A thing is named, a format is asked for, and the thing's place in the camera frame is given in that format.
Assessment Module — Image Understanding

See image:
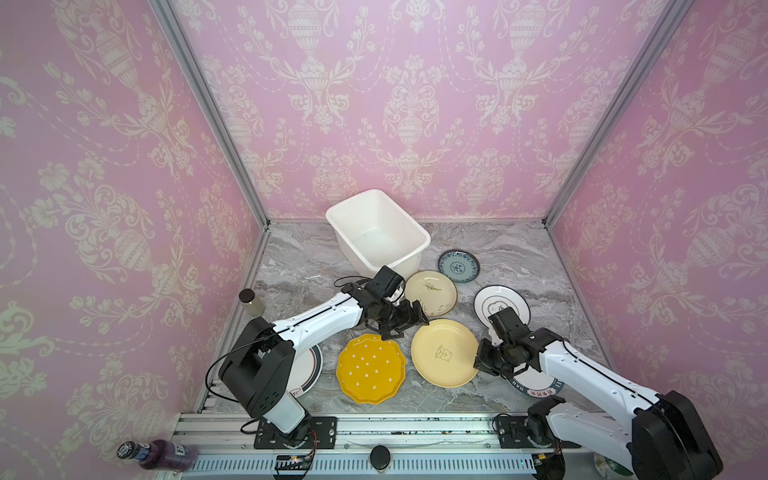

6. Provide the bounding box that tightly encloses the purple drink bottle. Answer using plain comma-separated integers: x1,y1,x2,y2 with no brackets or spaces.
116,440,198,472

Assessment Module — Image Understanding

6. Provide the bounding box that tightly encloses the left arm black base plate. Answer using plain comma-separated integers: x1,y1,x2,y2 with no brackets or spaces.
253,415,338,450

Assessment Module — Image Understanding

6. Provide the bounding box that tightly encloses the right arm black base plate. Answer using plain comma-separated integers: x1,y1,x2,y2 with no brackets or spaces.
491,413,580,450

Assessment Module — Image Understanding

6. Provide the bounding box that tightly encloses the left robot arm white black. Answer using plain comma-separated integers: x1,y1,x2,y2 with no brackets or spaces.
213,266,429,441

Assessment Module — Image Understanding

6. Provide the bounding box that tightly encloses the small jar black lid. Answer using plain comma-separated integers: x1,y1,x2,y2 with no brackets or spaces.
238,288,265,318

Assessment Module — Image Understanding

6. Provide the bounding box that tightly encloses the black round knob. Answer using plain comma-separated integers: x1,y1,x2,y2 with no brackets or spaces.
368,445,392,473

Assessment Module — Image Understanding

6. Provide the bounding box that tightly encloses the white plastic bin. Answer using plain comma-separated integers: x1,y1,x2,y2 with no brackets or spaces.
326,189,431,279

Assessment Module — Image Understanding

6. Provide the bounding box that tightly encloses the cream plate with plant drawing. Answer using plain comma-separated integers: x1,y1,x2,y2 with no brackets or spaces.
405,271,458,318

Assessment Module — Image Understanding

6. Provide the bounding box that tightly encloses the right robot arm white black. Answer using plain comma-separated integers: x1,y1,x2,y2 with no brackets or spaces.
474,307,724,479

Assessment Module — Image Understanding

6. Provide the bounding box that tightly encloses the white plate green cloud emblem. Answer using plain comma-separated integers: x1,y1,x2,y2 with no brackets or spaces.
473,285,531,328

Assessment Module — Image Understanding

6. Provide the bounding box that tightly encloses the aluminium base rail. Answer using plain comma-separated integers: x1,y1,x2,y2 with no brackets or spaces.
157,412,667,480

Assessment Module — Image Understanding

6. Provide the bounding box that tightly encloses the green beer can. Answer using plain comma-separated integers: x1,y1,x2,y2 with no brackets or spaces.
593,453,637,480

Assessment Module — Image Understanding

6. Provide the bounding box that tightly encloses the pale yellow round plate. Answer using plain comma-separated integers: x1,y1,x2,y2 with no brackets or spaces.
411,319,479,389

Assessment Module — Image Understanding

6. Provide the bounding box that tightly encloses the yellow scalloped dotted plate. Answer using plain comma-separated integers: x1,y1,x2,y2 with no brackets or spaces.
336,334,406,405

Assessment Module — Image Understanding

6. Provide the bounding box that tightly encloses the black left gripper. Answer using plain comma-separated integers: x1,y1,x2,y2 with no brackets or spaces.
376,297,433,341

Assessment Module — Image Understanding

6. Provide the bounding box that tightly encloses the blue floral small plate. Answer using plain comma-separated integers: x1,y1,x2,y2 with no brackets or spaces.
437,249,481,283

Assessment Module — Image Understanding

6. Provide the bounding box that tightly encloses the white plate green red rim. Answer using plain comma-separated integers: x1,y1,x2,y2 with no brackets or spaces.
287,345,323,398

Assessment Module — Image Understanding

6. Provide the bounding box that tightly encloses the white plate green lettered rim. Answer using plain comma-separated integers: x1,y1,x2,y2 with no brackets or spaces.
508,368,565,399

